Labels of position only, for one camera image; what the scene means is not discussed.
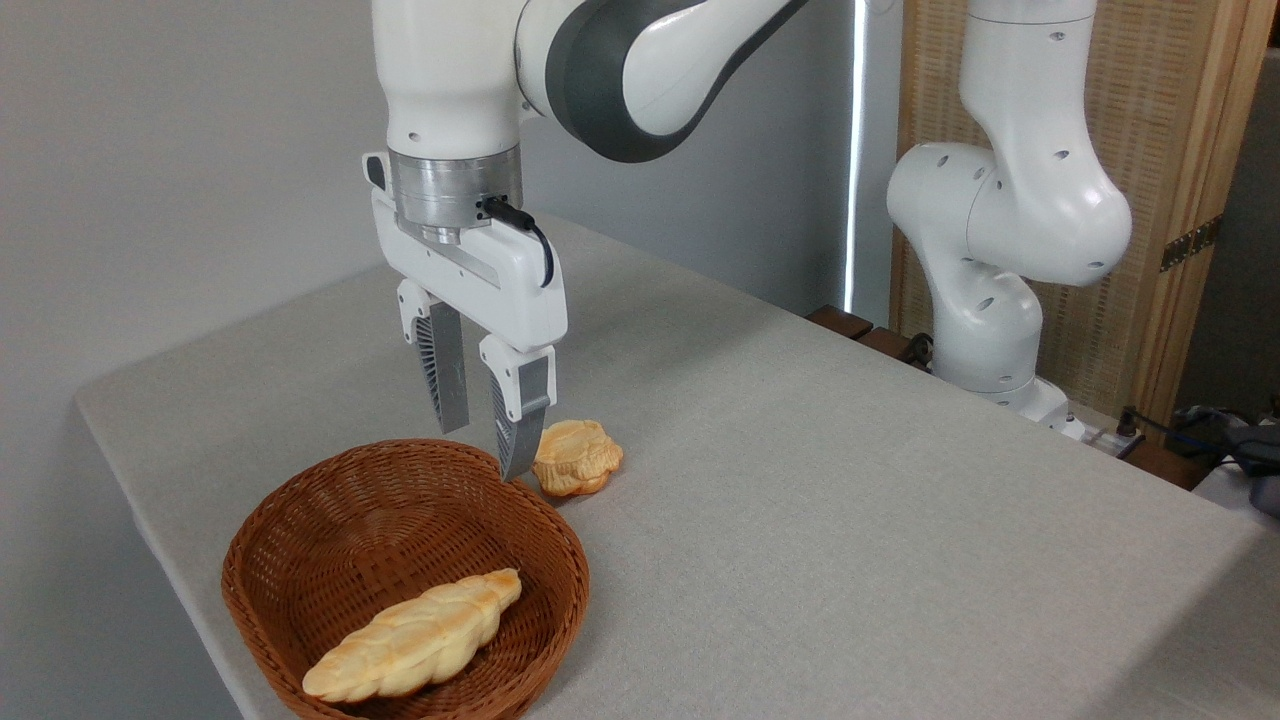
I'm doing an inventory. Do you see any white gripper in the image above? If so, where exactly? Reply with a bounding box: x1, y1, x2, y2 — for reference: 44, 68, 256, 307
363, 152, 568, 483

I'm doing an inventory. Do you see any round golden bread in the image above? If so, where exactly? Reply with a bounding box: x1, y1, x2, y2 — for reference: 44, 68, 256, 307
532, 419, 624, 498

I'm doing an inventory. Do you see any long braided bread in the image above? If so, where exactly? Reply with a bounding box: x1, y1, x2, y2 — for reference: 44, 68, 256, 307
302, 568, 523, 703

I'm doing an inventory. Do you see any brown wicker basket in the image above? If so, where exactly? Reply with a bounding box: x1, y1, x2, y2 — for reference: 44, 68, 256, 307
221, 439, 591, 720

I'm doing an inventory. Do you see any brass screen hinge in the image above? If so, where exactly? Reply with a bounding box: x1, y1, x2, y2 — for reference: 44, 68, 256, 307
1160, 215, 1223, 273

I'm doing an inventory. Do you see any wooden folding screen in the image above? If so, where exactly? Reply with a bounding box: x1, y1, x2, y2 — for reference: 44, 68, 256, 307
890, 0, 1280, 421

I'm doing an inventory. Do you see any dark grey device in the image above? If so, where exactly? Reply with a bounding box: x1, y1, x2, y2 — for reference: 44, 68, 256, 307
1228, 425, 1280, 517

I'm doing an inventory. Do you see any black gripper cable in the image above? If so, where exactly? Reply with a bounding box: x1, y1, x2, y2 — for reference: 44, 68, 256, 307
480, 197, 555, 289

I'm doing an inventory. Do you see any black power cable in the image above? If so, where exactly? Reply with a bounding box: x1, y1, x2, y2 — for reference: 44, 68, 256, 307
1118, 405, 1280, 471

